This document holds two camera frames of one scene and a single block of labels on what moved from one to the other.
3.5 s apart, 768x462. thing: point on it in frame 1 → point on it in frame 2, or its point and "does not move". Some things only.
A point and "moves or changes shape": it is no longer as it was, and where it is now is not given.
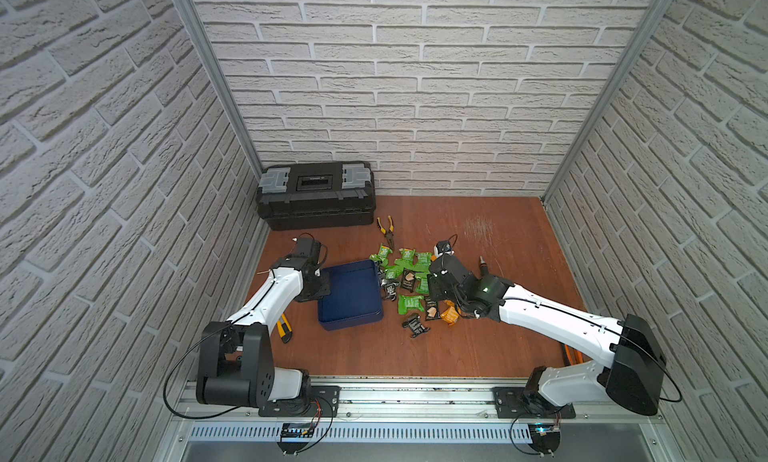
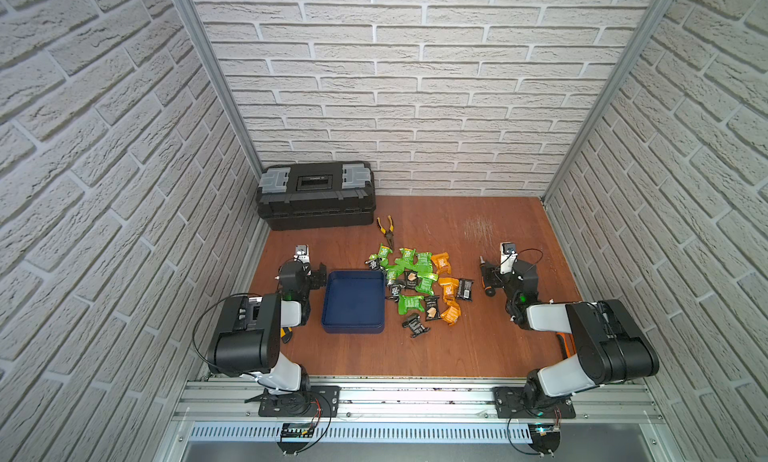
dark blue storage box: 355,296 moves or changes shape
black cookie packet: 408,279 does not move
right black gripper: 433,290 → 494,276
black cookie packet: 415,326 does not move
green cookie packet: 407,254 does not move
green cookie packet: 424,284 does not move
